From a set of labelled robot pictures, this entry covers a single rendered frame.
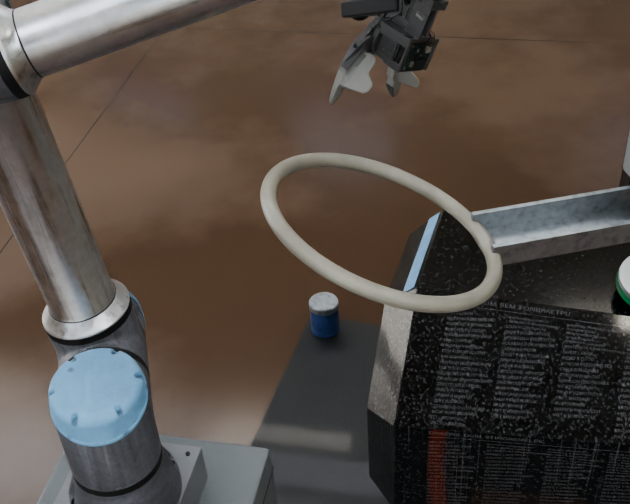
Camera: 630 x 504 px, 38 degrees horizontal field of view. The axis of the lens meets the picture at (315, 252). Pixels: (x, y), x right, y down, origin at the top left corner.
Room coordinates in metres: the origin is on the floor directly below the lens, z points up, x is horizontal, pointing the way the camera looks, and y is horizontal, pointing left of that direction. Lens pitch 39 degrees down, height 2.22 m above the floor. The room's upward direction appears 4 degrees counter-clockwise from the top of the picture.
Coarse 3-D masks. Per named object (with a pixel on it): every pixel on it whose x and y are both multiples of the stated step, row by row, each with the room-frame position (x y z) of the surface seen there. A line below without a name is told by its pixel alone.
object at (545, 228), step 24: (600, 192) 1.52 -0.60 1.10; (624, 192) 1.53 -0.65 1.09; (480, 216) 1.47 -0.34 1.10; (504, 216) 1.48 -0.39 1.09; (528, 216) 1.49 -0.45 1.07; (552, 216) 1.50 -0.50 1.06; (576, 216) 1.50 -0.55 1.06; (600, 216) 1.49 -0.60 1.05; (624, 216) 1.49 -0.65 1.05; (504, 240) 1.43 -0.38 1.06; (528, 240) 1.37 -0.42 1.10; (552, 240) 1.38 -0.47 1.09; (576, 240) 1.39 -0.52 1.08; (600, 240) 1.40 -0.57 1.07; (624, 240) 1.41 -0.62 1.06; (504, 264) 1.36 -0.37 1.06
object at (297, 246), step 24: (288, 168) 1.49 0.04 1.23; (360, 168) 1.59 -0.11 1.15; (384, 168) 1.60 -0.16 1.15; (264, 192) 1.38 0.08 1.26; (432, 192) 1.55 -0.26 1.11; (456, 216) 1.50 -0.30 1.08; (288, 240) 1.24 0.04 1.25; (480, 240) 1.41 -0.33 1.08; (312, 264) 1.19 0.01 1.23; (360, 288) 1.15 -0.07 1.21; (384, 288) 1.15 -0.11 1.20; (480, 288) 1.22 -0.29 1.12; (432, 312) 1.14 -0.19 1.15
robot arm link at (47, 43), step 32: (64, 0) 1.03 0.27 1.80; (96, 0) 1.02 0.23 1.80; (128, 0) 1.02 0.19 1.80; (160, 0) 1.02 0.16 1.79; (192, 0) 1.02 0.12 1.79; (224, 0) 1.03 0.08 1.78; (256, 0) 1.05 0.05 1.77; (0, 32) 0.99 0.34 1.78; (32, 32) 1.00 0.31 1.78; (64, 32) 1.00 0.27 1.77; (96, 32) 1.00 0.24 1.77; (128, 32) 1.01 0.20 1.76; (160, 32) 1.03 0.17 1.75; (0, 64) 0.97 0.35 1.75; (32, 64) 0.99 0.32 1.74; (64, 64) 1.00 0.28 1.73; (0, 96) 0.98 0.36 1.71
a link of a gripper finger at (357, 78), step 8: (360, 56) 1.22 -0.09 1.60; (368, 56) 1.22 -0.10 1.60; (360, 64) 1.21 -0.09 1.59; (368, 64) 1.21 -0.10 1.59; (344, 72) 1.21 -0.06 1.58; (352, 72) 1.21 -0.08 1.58; (360, 72) 1.20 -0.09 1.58; (368, 72) 1.20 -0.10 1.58; (336, 80) 1.21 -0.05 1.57; (344, 80) 1.20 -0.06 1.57; (352, 80) 1.20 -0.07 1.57; (360, 80) 1.19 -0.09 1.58; (368, 80) 1.19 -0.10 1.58; (336, 88) 1.20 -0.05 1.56; (352, 88) 1.19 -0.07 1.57; (360, 88) 1.18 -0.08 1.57; (368, 88) 1.18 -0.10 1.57; (336, 96) 1.20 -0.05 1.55
